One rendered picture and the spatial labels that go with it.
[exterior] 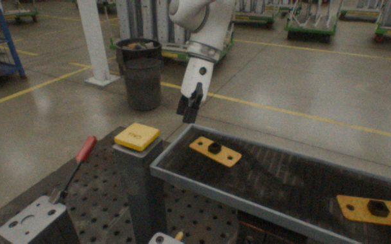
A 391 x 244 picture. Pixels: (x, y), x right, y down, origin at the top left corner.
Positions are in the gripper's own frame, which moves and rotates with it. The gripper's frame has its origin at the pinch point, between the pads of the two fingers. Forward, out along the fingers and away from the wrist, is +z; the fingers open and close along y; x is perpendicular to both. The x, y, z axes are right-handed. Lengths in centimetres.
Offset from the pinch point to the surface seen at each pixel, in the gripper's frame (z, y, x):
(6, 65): 57, 371, 181
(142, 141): 2.4, -21.1, 11.9
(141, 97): 32, 219, -6
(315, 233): 2.1, -43.0, -7.3
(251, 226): 8.1, -34.0, -5.7
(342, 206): -0.9, -41.0, -12.0
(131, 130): 1.9, -17.0, 13.9
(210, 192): 3.2, -34.6, 3.0
